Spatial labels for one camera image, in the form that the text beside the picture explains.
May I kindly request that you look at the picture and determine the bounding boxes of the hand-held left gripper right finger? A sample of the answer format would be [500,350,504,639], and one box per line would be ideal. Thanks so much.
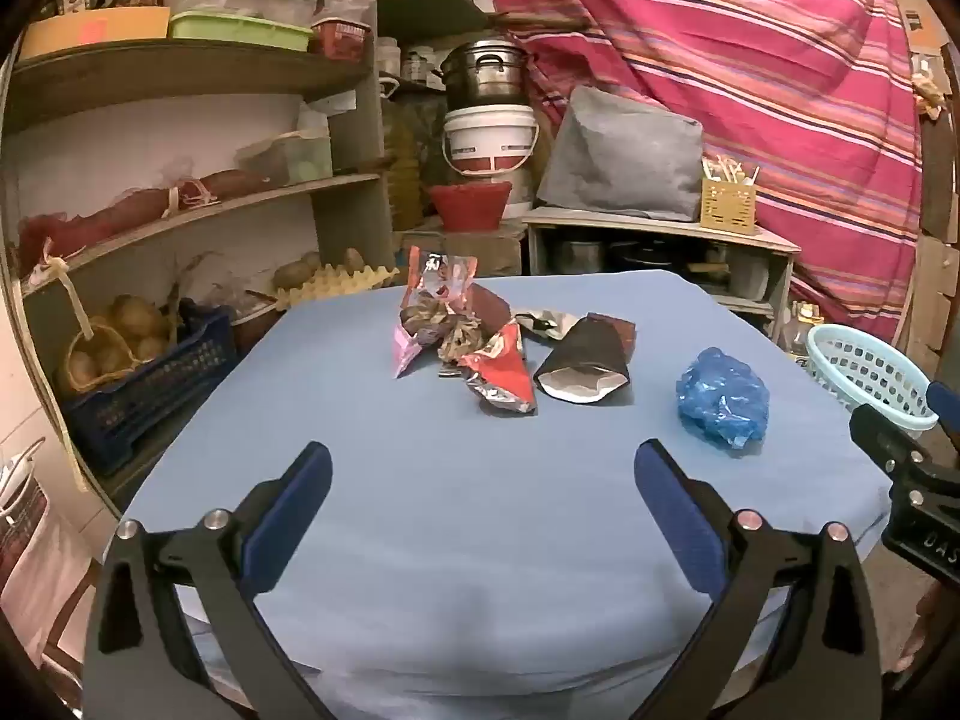
[634,439,886,720]

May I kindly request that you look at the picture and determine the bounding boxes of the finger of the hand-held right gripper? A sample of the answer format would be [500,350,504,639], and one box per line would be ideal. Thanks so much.
[850,403,940,494]
[927,380,960,458]

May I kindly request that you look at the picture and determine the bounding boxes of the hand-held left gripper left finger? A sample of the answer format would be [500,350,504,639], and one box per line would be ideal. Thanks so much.
[81,441,353,720]

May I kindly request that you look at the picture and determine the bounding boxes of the light blue plastic basket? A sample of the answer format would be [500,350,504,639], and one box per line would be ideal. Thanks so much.
[806,324,942,432]

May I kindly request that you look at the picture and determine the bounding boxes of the blue plastic bag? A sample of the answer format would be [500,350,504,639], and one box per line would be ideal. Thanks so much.
[675,346,773,452]

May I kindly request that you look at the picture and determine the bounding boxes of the pink foil wrapper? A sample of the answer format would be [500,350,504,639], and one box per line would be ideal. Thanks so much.
[392,307,428,377]

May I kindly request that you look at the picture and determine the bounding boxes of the brown wrapper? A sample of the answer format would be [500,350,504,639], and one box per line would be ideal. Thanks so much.
[400,291,482,362]

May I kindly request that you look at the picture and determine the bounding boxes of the silver wrapper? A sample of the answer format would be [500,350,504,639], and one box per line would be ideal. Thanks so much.
[514,306,580,342]

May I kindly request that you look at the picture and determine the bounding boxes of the red foil snack wrapper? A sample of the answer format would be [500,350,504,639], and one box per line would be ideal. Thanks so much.
[459,319,539,418]

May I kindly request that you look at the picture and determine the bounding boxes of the pink red printed wrapper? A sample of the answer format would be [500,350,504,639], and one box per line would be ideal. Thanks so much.
[407,244,481,316]

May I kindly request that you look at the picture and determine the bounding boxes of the maroon wrapper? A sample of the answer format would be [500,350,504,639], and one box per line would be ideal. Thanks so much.
[471,281,512,332]

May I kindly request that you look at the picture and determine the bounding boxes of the person's right hand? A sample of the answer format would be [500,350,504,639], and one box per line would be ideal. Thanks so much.
[895,591,937,685]

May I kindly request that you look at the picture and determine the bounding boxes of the plastic bottle with yellow label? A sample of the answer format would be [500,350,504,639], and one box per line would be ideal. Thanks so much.
[787,301,826,361]

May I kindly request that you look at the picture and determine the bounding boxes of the blue plastic crate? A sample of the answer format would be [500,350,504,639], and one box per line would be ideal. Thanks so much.
[60,300,239,477]

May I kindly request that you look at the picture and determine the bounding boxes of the small brown basket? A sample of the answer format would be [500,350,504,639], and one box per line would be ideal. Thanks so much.
[229,292,286,346]

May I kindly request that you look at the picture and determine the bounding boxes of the white plastic tub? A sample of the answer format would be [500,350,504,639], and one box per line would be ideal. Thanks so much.
[731,249,773,299]

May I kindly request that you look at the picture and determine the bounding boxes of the yellow egg tray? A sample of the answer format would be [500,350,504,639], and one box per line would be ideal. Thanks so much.
[274,262,400,310]

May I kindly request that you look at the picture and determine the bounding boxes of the long potato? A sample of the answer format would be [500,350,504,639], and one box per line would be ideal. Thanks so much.
[271,259,316,292]

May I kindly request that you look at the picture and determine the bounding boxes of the pile of potatoes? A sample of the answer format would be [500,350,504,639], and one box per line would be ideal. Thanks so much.
[71,294,173,383]

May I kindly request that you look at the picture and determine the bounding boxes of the black pan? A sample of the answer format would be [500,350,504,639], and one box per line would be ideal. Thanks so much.
[609,240,672,271]

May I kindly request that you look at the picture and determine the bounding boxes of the yellow utensil holder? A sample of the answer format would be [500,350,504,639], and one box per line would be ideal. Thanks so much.
[700,176,758,235]

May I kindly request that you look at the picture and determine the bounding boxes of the small metal pot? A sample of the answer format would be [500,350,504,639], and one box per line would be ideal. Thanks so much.
[551,240,605,275]

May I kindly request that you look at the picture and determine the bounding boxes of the white plastic object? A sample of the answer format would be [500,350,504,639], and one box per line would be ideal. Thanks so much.
[0,439,50,533]

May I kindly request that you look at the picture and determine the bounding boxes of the low wooden cabinet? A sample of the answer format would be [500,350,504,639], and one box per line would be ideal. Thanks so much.
[521,206,803,331]

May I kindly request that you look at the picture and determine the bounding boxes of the bundle of wooden utensils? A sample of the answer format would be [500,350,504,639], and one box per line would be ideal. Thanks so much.
[703,152,762,185]

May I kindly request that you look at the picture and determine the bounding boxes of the red mesh produce bag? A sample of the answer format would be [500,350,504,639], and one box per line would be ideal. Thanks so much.
[19,187,175,271]
[176,169,275,201]

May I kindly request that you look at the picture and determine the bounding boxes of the clear plastic container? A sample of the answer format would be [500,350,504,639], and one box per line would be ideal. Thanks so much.
[236,131,333,187]

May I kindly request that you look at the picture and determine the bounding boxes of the large yellow oil bottle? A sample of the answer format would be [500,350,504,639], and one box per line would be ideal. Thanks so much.
[379,77,428,230]

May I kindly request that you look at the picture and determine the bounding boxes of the cardboard sheets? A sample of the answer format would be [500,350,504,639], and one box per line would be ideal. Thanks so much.
[889,0,960,361]

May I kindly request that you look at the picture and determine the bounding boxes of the red striped cloth curtain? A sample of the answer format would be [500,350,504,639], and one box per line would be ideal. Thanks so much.
[480,0,927,346]

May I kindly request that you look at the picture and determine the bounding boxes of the white plastic bucket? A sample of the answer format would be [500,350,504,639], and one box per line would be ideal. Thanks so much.
[441,105,541,220]

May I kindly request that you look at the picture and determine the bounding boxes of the wooden shelf unit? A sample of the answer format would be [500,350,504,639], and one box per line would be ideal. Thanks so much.
[0,0,395,496]

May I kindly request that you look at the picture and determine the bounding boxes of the metal pot with lid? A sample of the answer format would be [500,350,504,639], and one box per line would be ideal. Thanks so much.
[433,37,530,110]

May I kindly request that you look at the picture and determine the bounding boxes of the small red plastic basket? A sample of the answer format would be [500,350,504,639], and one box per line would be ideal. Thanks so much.
[310,19,374,59]

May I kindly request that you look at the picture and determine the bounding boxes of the green plastic tray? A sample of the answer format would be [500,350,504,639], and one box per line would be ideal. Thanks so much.
[169,11,314,53]

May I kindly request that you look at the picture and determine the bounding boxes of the yellow cardboard box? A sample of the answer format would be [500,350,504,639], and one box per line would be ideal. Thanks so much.
[19,6,172,61]

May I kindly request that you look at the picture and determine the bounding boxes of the wooden rod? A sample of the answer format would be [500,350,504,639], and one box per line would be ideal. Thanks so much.
[491,11,586,29]

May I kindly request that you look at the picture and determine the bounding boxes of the wicker basket with handle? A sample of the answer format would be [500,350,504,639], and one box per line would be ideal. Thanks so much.
[41,236,140,400]

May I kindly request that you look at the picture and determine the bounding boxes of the wooden wall shelf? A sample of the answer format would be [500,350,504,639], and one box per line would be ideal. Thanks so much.
[375,0,496,46]

